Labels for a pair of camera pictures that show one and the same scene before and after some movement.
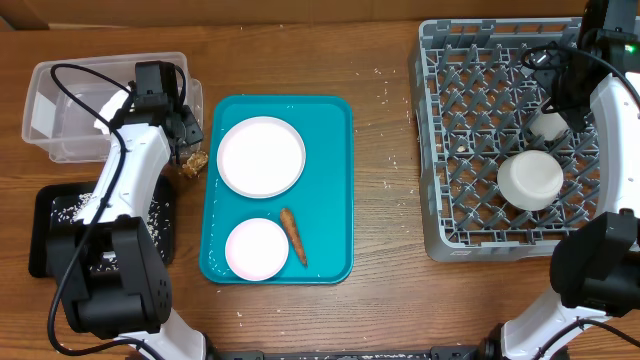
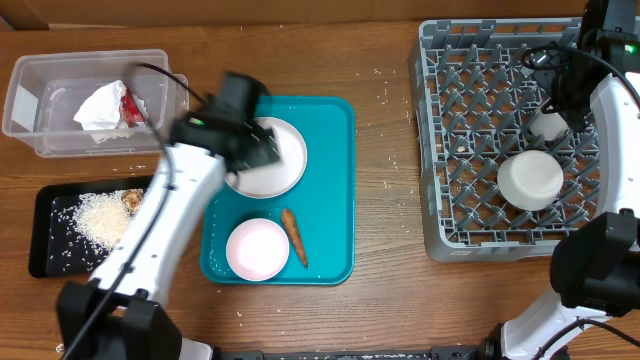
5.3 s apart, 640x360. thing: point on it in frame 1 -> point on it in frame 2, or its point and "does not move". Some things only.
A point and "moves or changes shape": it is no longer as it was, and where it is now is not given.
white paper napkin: [114, 103] moves or changes shape
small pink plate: [257, 249] does not move
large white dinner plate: [261, 157] does not move
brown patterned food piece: [194, 164] moves or changes shape
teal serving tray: [321, 203] does not move
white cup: [548, 125] does not move
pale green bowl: [530, 180] does not move
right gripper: [576, 113] does not move
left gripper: [193, 131] -> [264, 145]
